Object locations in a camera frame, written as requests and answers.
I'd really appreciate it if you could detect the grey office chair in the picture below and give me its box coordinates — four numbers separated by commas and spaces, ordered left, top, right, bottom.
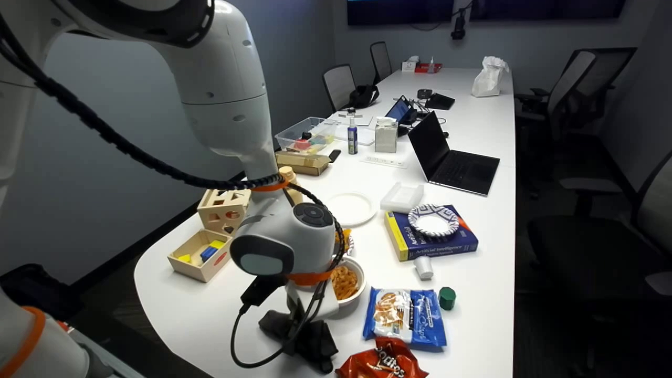
321, 63, 358, 112

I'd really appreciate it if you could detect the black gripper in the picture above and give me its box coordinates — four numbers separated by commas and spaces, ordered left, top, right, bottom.
279, 311, 325, 348

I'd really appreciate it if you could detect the black device with cables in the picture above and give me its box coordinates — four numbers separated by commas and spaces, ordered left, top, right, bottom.
416, 87, 457, 111

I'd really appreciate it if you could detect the black bag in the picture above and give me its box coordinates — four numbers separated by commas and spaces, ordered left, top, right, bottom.
346, 84, 382, 109

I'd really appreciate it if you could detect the blue patterned paper bowl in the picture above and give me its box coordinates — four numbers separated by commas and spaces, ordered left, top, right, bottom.
407, 203, 461, 238

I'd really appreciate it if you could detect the small green cap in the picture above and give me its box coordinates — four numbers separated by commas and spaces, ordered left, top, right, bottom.
436, 285, 457, 313

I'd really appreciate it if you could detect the wall screen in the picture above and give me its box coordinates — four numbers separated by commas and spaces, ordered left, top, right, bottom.
346, 0, 628, 28

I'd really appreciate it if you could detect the tan cardboard box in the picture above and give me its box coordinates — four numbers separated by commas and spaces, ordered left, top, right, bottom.
274, 149, 331, 175

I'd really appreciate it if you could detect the large black office chair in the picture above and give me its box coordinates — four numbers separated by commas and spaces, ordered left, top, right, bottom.
525, 149, 672, 378

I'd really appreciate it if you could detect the black open laptop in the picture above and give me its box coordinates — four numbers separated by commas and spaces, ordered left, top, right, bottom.
407, 109, 502, 196

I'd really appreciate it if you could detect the clear plastic container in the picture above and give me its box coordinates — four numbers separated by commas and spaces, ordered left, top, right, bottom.
272, 112, 337, 154

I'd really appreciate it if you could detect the white napkin stack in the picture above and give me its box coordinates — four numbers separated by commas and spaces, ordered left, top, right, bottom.
378, 181, 426, 213

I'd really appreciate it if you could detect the black towel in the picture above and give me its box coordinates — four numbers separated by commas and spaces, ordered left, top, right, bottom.
259, 308, 341, 374

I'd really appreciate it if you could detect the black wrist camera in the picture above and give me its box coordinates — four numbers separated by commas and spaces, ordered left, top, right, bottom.
239, 274, 289, 314

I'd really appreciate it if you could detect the wooden shape sorter cube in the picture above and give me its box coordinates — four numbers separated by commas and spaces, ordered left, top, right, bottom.
195, 187, 253, 235

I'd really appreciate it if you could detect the white plastic bag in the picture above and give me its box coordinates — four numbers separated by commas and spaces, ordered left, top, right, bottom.
471, 54, 513, 99

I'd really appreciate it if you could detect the blue tablet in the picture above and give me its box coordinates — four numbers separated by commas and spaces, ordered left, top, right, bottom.
385, 93, 420, 125

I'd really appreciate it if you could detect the blue and white can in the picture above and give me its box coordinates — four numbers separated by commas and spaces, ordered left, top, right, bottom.
346, 116, 361, 156

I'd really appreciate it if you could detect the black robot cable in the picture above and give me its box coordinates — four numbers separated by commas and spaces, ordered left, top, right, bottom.
0, 17, 351, 369

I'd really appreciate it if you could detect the white bowl with noodles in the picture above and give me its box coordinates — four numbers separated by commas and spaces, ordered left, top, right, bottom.
323, 256, 367, 318

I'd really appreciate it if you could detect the small white container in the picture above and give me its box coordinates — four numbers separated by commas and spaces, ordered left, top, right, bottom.
413, 254, 436, 282

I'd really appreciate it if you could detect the dark office chair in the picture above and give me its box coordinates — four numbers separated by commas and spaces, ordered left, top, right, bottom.
367, 40, 395, 84

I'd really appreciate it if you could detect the blue book with yellow spine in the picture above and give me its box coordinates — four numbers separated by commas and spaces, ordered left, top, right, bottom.
382, 203, 480, 264

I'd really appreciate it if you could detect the white paper plate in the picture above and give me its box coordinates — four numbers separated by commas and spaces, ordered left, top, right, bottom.
325, 191, 379, 231

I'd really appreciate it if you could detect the hanging black webcam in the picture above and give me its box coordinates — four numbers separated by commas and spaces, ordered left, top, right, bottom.
450, 0, 475, 42

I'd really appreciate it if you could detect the black mesh office chair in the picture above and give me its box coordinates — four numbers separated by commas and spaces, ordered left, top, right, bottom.
514, 46, 639, 142

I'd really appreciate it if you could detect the white carton box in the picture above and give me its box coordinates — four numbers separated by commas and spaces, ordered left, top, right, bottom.
372, 116, 399, 154

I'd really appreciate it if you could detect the wooden tray box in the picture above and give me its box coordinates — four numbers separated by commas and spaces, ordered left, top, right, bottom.
165, 229, 232, 285

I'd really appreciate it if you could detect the blue snack bag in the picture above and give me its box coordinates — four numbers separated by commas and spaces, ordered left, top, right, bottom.
361, 285, 450, 352

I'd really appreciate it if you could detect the red chip bag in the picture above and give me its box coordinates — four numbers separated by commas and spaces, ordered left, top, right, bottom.
334, 333, 431, 378

